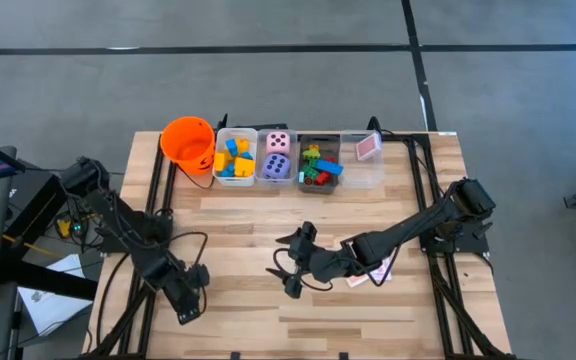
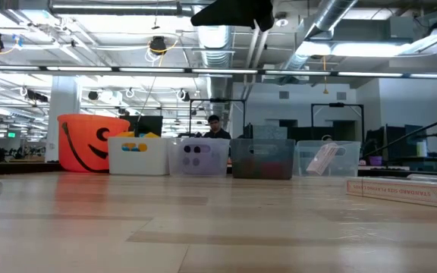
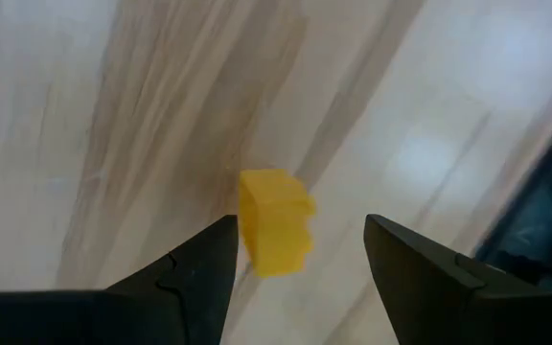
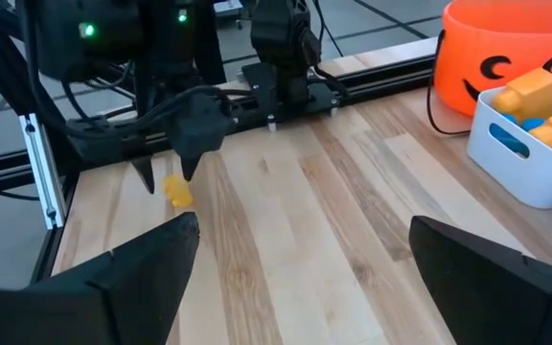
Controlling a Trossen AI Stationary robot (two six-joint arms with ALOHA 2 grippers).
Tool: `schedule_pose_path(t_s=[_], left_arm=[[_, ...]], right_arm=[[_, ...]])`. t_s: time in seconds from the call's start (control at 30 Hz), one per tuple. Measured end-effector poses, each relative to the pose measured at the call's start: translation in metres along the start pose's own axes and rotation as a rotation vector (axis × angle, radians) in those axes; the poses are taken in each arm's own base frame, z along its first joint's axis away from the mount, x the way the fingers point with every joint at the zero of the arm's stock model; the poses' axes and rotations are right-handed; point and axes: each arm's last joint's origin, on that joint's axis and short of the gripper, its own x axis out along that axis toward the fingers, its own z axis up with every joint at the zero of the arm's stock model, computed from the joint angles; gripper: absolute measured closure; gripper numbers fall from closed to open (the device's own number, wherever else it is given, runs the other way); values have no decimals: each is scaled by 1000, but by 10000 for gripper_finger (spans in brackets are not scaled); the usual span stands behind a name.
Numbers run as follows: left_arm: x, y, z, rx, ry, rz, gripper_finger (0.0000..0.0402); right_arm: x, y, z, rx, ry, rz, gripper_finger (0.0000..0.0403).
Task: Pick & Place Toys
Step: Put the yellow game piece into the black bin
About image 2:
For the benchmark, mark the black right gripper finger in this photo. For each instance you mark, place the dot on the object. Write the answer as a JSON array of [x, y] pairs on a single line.
[[233, 13]]

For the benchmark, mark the pink foam die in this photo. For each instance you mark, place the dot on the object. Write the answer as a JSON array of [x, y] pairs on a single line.
[[218, 161]]

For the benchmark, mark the purple foam die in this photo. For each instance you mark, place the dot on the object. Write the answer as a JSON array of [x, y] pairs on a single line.
[[193, 159]]

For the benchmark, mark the small yellow block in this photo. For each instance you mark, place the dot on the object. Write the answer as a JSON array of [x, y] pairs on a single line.
[[142, 147]]

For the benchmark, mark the yellow rounded block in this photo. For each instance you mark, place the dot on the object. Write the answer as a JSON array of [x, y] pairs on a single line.
[[125, 134]]

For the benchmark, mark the large blue studded block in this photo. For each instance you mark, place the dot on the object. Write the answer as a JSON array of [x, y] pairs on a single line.
[[127, 147]]

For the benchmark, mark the person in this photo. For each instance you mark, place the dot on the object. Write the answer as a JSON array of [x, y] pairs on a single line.
[[215, 130]]

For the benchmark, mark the grey plastic bin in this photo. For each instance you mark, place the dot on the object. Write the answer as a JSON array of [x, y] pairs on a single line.
[[241, 151]]

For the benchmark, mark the black monitor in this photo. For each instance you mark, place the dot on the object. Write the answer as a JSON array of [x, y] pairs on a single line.
[[146, 127]]

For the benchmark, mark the translucent white plastic bin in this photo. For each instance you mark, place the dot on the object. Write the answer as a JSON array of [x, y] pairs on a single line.
[[218, 168]]

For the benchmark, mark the red playing card deck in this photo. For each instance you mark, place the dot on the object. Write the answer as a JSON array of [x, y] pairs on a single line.
[[322, 159]]

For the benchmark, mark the opaque white plastic bin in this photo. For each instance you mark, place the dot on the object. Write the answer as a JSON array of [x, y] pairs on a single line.
[[139, 165]]

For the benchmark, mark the clear plastic bin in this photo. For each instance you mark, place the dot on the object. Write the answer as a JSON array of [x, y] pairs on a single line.
[[349, 163]]

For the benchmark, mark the white building pillar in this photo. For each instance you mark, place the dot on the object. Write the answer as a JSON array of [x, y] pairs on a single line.
[[63, 98]]

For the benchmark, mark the orange pumpkin face bucket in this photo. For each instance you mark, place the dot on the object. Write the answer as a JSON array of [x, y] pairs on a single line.
[[82, 151]]

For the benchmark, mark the thin black diagonal rod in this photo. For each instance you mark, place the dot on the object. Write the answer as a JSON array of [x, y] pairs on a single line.
[[412, 134]]

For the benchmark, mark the silver ventilation duct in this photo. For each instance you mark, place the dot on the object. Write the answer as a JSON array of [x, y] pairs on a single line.
[[212, 45]]

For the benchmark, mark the black background rig frame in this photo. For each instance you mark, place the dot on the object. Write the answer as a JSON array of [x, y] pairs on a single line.
[[336, 104], [218, 100]]

